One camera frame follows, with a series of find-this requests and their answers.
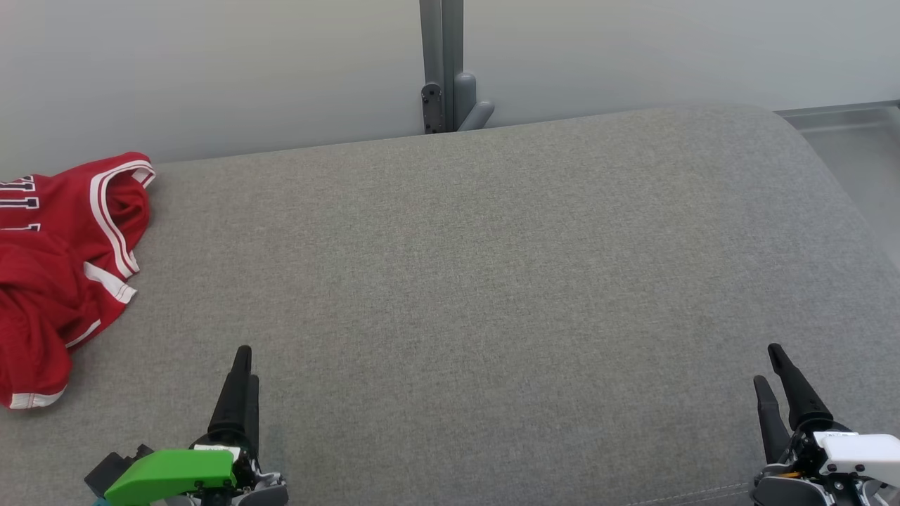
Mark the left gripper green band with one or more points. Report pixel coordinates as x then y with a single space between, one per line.
176 474

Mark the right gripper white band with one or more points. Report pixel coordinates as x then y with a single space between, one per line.
858 457

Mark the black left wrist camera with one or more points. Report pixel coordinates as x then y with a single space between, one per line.
112 472

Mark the red Bulls basketball shorts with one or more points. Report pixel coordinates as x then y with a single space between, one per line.
31 316

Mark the dark grey bracket plate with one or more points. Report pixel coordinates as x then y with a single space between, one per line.
432 109

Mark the grey fabric sofa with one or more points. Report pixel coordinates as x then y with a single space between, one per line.
457 316

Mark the grey baseboard strip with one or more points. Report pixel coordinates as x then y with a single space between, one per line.
844 116

